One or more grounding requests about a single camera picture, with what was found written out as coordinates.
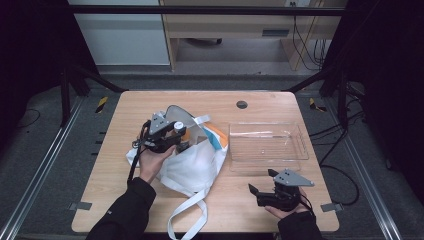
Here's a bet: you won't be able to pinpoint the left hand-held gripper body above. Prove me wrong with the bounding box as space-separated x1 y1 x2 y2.
143 112 183 154

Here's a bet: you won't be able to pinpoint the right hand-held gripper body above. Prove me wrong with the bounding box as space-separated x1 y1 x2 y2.
255 168 315 212

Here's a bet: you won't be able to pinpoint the yellow bottle white cap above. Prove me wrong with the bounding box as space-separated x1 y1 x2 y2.
173 121 189 141

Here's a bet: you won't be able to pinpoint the white tote bag green orange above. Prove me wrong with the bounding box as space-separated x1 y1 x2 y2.
125 104 230 240

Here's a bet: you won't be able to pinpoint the clear plastic tray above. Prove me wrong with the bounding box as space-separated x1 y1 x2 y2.
228 121 310 173

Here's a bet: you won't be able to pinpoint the person's right hand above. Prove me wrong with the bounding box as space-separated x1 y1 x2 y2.
264 188 314 220

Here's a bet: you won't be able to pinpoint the person's left hand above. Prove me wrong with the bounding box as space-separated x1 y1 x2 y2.
138 145 177 185

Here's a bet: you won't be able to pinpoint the yellow black floor tape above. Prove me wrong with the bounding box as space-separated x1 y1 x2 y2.
95 96 109 114
308 97 328 113

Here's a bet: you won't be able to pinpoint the white cabinet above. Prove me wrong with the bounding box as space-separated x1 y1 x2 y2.
68 0 171 66

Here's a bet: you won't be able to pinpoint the wooden desk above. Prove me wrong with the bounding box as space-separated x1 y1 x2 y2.
159 0 348 72

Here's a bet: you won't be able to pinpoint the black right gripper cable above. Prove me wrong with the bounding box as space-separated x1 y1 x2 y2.
299 193 316 216

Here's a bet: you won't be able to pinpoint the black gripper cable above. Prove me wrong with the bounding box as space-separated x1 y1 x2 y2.
299 193 316 216
127 119 152 184

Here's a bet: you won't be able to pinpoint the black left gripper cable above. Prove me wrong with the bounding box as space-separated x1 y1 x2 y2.
127 119 152 184

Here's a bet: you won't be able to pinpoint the grey table corner bracket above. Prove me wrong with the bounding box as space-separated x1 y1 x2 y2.
68 201 93 212
320 202 344 213

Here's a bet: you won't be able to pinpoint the black floor cable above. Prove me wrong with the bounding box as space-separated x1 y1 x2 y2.
308 96 366 207

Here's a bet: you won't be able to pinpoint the aluminium floor rail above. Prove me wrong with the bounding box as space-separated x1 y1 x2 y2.
324 96 404 240
0 96 86 240

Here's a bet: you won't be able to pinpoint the black metal frame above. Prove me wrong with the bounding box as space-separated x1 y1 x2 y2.
59 4 351 128

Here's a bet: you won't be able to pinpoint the black hanging cables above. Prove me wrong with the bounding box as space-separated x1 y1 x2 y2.
291 14 329 72

